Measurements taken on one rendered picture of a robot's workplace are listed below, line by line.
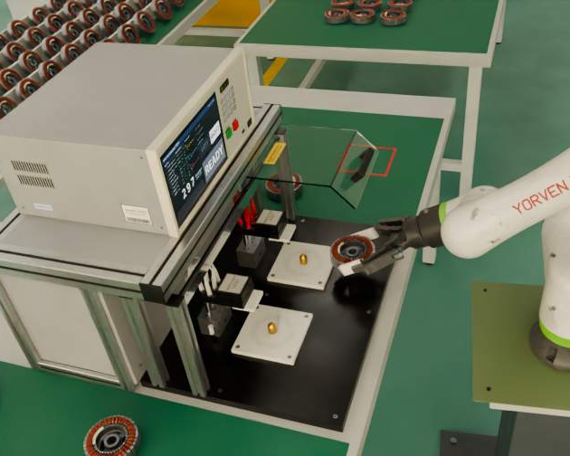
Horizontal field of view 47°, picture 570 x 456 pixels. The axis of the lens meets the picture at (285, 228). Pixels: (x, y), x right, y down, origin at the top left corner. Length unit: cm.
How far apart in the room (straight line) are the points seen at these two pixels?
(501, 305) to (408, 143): 75
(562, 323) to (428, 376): 105
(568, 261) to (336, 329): 53
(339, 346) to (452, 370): 100
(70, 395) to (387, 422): 113
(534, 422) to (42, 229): 117
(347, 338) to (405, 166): 73
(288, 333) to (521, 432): 59
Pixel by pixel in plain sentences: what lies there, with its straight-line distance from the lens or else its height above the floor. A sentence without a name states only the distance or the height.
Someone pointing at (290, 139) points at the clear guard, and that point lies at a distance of 165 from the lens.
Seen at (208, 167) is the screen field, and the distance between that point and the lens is 140.
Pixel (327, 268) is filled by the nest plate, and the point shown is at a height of 78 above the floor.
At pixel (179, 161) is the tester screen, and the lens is 129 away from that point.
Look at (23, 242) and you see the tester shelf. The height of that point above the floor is 111.
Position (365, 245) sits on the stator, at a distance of 163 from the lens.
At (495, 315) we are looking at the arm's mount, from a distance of 163.
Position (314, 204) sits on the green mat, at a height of 75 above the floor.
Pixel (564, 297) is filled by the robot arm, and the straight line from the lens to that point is 141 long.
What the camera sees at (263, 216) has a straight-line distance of 164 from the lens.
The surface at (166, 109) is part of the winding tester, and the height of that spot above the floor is 132.
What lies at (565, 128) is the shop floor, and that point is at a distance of 380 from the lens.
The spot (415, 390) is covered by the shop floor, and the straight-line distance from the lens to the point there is 240.
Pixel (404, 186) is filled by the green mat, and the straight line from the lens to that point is 200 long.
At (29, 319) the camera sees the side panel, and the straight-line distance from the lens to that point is 157.
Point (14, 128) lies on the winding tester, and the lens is 142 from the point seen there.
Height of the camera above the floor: 193
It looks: 39 degrees down
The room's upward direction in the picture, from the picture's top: 8 degrees counter-clockwise
